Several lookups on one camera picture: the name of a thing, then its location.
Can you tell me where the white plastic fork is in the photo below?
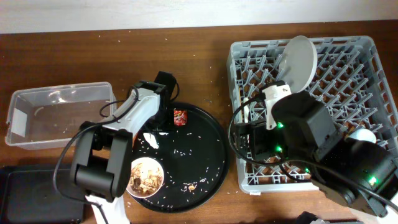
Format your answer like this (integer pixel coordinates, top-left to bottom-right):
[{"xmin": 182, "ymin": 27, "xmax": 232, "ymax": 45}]
[{"xmin": 243, "ymin": 97, "xmax": 249, "ymax": 123}]

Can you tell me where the wooden chopstick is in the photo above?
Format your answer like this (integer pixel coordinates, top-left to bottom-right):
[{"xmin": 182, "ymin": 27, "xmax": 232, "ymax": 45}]
[{"xmin": 235, "ymin": 85, "xmax": 242, "ymax": 124}]

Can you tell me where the red snack wrapper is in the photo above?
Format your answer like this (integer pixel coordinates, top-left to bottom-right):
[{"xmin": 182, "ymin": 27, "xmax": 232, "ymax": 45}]
[{"xmin": 174, "ymin": 110, "xmax": 187, "ymax": 126}]

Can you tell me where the white tissue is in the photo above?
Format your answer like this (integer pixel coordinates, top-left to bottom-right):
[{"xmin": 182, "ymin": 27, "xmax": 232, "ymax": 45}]
[{"xmin": 143, "ymin": 132, "xmax": 169, "ymax": 149}]

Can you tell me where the grey plate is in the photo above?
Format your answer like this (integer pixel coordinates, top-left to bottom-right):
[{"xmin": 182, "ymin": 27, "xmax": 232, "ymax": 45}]
[{"xmin": 277, "ymin": 35, "xmax": 318, "ymax": 93}]

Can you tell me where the white bowl with food scraps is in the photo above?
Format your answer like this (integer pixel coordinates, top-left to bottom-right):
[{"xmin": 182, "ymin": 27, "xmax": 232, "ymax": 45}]
[{"xmin": 126, "ymin": 157, "xmax": 165, "ymax": 198}]

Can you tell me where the light blue cup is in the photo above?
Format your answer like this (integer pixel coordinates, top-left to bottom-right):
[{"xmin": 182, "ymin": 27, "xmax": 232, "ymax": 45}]
[{"xmin": 348, "ymin": 128, "xmax": 377, "ymax": 144}]

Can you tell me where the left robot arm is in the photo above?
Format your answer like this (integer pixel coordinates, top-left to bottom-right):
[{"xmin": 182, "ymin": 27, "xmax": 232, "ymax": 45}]
[{"xmin": 69, "ymin": 72, "xmax": 179, "ymax": 223}]

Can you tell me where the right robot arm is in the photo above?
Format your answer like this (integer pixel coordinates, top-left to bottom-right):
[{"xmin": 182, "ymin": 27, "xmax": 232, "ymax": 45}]
[{"xmin": 228, "ymin": 81, "xmax": 397, "ymax": 219}]

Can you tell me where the grey dishwasher rack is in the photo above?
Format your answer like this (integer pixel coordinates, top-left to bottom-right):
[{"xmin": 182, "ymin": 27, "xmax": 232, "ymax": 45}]
[{"xmin": 227, "ymin": 35, "xmax": 398, "ymax": 195}]

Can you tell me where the black round tray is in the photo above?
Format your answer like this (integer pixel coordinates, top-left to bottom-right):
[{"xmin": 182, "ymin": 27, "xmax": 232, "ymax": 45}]
[{"xmin": 132, "ymin": 103, "xmax": 229, "ymax": 213}]

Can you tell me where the clear plastic bin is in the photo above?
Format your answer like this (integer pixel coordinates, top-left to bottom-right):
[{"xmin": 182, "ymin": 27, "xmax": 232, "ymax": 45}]
[{"xmin": 5, "ymin": 82, "xmax": 116, "ymax": 150}]

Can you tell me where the black rectangular bin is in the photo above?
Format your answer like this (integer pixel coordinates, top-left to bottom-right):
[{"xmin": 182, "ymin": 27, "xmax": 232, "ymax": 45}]
[{"xmin": 1, "ymin": 165, "xmax": 84, "ymax": 223}]

